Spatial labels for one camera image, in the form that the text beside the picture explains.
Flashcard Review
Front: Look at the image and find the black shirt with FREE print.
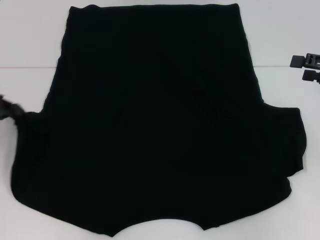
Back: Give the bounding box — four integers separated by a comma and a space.
11, 2, 309, 238

